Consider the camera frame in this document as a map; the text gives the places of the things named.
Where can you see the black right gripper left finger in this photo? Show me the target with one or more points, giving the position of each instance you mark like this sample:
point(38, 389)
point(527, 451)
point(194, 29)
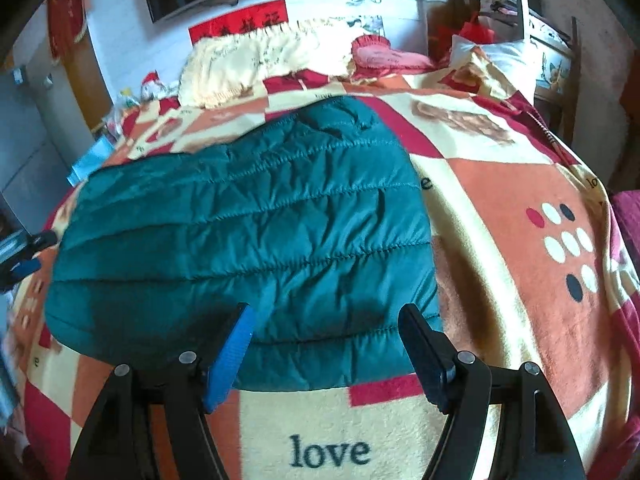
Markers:
point(117, 442)

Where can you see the teal quilted down jacket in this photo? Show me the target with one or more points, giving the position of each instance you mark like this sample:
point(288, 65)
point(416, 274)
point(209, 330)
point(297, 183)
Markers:
point(315, 220)

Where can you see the grey refrigerator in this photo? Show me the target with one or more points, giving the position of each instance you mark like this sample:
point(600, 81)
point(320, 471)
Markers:
point(33, 174)

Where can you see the light blue paper bag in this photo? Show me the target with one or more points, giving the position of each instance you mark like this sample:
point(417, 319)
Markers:
point(92, 160)

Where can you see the red orange patterned blanket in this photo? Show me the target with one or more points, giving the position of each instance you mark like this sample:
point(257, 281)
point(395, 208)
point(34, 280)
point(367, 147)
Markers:
point(530, 266)

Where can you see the santa plush toy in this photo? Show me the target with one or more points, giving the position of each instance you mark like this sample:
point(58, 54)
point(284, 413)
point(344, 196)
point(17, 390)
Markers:
point(152, 88)

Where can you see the red hanging chinese decoration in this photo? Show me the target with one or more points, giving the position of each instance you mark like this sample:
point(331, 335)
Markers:
point(67, 26)

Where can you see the cream fringed pillow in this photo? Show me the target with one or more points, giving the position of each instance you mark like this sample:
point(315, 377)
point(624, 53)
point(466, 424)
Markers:
point(221, 69)

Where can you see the red banner with characters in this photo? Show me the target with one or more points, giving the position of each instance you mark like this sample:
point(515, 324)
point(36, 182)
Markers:
point(242, 21)

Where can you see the white pillow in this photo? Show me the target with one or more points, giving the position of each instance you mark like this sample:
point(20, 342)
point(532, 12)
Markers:
point(519, 61)

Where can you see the wooden chair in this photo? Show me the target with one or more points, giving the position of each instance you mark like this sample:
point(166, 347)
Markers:
point(557, 69)

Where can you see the pink ruffled heart cushion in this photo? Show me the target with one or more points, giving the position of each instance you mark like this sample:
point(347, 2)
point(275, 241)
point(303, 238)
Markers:
point(373, 57)

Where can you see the red gift bag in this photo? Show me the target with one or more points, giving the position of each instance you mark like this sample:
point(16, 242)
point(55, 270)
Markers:
point(472, 30)

